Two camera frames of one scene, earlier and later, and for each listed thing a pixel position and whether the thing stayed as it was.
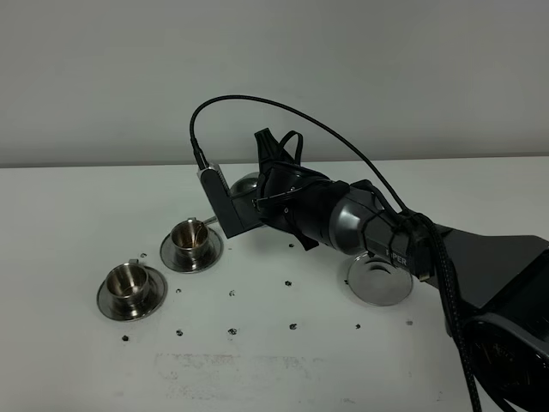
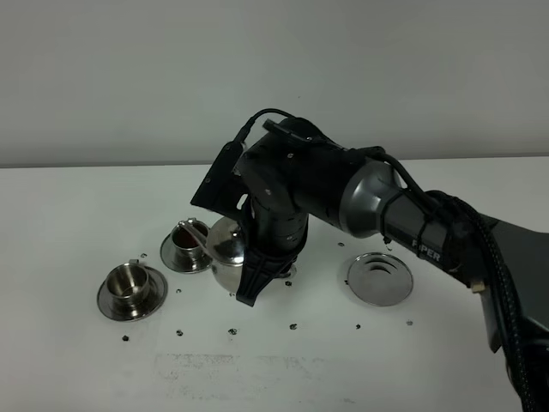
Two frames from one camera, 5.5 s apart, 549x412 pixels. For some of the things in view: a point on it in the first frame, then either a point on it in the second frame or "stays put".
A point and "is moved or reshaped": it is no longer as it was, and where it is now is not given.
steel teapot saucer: (378, 281) stays put
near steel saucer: (155, 296) stays put
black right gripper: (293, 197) to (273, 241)
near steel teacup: (128, 285) stays put
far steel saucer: (170, 257) stays put
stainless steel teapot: (244, 183) is moved or reshaped
